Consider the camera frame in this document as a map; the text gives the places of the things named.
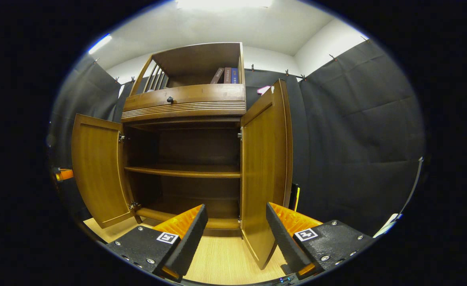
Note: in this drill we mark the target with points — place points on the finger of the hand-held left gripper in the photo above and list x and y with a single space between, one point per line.
66 174

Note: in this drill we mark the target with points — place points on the maroon upright book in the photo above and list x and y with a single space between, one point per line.
227 75

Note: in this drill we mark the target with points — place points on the wooden cabinet door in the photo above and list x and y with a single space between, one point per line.
98 171
261 178

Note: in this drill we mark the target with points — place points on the black backdrop cloth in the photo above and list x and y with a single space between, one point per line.
356 139

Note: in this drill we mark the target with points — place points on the blue upright book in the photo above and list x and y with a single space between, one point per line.
234 75

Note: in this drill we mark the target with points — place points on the brown leaning book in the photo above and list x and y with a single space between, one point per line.
217 75

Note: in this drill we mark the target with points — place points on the small ceiling light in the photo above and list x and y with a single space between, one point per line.
100 43

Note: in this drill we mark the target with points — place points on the wooden double-door shoe cabinet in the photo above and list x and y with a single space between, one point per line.
185 95

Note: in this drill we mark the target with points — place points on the large ceiling light panel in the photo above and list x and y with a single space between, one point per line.
225 3

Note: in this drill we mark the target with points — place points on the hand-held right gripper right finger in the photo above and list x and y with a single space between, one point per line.
287 242

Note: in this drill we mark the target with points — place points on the wooden inner cabinet shelf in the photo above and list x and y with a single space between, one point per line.
185 172

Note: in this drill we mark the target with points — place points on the silver door hinge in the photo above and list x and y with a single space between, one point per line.
134 205
121 137
239 134

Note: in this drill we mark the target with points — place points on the yellow cover book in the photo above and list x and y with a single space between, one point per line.
297 198

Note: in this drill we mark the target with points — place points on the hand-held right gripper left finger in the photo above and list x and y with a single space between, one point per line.
187 246

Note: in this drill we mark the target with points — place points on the wooden cabinet drawer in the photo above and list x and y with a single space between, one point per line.
201 97

